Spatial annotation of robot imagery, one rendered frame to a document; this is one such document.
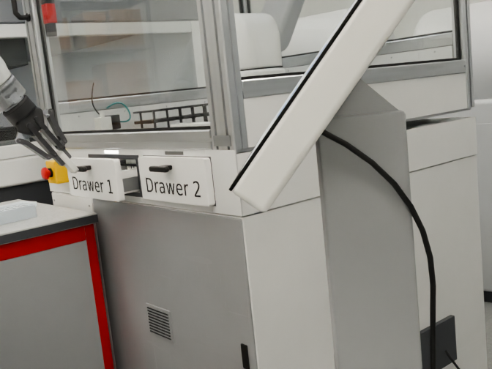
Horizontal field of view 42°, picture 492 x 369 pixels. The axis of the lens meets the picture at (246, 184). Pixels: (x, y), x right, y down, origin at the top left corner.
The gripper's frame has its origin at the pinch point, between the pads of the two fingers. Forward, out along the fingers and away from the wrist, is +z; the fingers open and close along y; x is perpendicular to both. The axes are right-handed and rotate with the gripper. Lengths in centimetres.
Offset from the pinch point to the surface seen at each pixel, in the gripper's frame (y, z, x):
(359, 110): 3, -9, -103
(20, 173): 9, 16, 80
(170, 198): 3.8, 14.9, -30.5
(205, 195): 4.6, 13.7, -44.9
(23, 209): -11.7, 8.9, 24.4
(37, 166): 15, 19, 80
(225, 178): 8, 12, -51
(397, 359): -16, 21, -106
